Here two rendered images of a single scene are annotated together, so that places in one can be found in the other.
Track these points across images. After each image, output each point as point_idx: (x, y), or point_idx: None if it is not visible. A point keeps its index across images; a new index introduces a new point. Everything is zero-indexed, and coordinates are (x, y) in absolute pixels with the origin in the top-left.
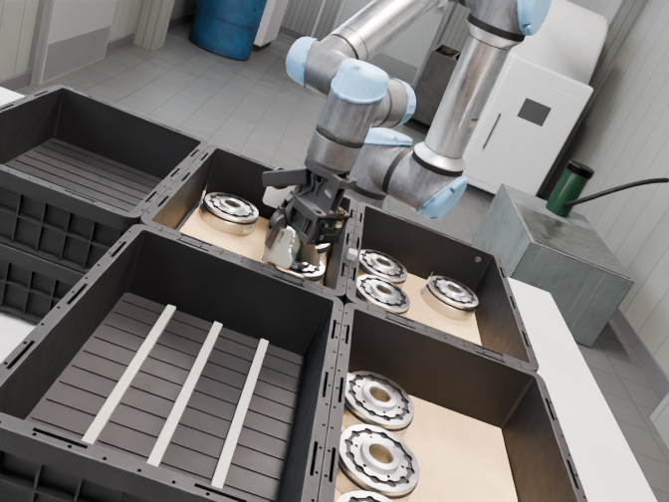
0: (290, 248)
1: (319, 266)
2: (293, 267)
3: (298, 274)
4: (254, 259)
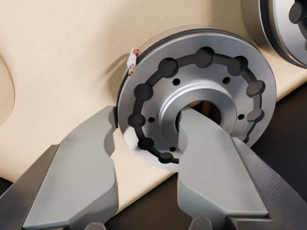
0: (220, 67)
1: (242, 138)
2: (158, 146)
3: (153, 165)
4: (126, 25)
